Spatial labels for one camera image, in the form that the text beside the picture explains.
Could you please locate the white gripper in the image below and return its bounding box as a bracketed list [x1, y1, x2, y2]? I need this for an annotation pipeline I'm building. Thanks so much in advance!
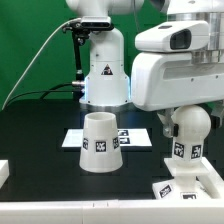
[131, 20, 224, 138]

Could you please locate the white lamp bulb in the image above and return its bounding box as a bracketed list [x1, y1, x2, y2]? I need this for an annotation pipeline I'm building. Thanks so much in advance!
[172, 105, 211, 166]

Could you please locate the white square lamp base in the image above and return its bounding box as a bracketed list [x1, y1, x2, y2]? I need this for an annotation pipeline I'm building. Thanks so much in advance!
[152, 158, 211, 200]

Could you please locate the white conical lamp shade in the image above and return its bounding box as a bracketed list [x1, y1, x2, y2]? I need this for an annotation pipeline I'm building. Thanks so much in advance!
[79, 112, 123, 173]

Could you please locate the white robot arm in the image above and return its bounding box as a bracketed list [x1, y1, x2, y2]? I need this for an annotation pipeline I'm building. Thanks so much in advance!
[66, 0, 224, 137]

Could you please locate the white marker tag sheet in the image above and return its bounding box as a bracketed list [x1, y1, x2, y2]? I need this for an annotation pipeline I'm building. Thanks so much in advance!
[62, 129, 152, 148]

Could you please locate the white L-shaped fence wall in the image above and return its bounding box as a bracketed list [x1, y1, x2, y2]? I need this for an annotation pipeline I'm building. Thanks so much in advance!
[0, 160, 224, 224]

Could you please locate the black cable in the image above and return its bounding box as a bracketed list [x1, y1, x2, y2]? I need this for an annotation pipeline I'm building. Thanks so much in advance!
[1, 83, 81, 109]

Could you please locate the black camera on stand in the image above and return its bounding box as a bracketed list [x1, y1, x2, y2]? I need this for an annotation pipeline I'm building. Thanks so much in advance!
[62, 16, 114, 100]

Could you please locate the grey camera cable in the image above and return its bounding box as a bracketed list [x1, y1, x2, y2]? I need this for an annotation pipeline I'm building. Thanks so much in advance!
[1, 18, 83, 111]

